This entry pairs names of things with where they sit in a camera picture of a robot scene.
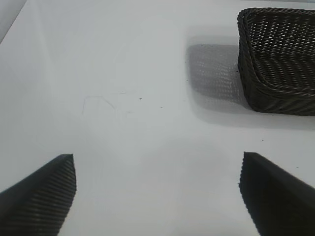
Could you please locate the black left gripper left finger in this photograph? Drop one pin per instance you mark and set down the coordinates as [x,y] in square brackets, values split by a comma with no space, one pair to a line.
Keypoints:
[37,199]

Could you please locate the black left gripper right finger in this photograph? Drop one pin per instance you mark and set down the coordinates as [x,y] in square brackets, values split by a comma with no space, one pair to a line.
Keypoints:
[278,196]

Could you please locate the dark brown wicker basket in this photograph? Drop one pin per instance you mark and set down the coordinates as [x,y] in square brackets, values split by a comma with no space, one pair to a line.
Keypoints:
[278,61]

